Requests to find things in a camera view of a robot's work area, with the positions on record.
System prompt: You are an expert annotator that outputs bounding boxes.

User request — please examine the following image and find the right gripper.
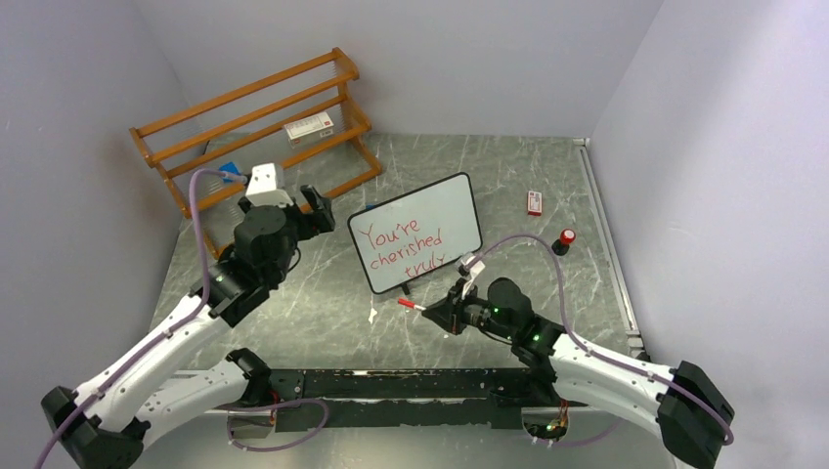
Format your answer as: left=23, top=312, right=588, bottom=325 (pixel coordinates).
left=423, top=277, right=516, bottom=340

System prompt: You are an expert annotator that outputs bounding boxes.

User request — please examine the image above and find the red and white marker pen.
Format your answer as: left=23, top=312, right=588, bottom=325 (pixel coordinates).
left=397, top=298, right=426, bottom=312

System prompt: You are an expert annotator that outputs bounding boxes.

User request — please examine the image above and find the small whiteboard with black frame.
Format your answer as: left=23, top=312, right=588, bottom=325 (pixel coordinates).
left=347, top=172, right=483, bottom=294

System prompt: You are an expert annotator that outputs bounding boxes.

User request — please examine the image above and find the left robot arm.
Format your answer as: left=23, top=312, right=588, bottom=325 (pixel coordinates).
left=41, top=185, right=335, bottom=468

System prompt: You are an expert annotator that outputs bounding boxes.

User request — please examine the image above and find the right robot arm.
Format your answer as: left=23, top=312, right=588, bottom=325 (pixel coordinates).
left=419, top=277, right=734, bottom=468

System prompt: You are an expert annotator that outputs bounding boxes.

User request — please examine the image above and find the white red box on shelf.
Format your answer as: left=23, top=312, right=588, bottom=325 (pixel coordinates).
left=284, top=111, right=334, bottom=148

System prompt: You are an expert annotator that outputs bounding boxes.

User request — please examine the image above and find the wooden tiered shelf rack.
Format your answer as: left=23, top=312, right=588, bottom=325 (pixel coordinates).
left=129, top=47, right=383, bottom=219

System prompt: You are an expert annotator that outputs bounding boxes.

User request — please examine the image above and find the blue eraser on shelf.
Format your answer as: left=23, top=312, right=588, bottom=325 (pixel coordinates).
left=219, top=162, right=246, bottom=184

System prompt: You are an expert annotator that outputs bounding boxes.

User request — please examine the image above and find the red black stamp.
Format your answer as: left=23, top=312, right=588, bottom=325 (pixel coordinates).
left=551, top=228, right=577, bottom=256

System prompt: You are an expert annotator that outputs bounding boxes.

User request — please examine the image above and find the small red white box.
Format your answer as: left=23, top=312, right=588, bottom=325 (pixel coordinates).
left=527, top=191, right=544, bottom=216

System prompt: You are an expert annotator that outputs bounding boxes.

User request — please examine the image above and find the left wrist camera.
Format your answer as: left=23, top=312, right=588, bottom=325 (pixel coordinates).
left=245, top=162, right=294, bottom=208

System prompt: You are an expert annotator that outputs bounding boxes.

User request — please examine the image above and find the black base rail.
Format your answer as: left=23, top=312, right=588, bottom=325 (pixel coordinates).
left=260, top=367, right=563, bottom=432

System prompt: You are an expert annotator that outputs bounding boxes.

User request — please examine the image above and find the purple cable at base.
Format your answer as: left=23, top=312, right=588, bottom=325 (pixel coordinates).
left=226, top=398, right=330, bottom=453

